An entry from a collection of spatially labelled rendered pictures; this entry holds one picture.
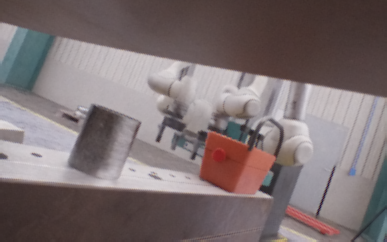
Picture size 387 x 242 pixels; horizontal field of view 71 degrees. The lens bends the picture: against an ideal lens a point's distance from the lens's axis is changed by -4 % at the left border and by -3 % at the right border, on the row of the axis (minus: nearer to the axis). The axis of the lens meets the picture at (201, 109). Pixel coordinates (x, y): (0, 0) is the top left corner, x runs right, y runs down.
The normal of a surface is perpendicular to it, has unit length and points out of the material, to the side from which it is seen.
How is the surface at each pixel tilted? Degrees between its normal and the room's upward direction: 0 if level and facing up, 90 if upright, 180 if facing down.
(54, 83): 90
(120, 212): 90
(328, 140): 90
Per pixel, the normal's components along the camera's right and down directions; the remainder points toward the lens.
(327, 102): -0.21, -0.16
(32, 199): 0.76, 0.26
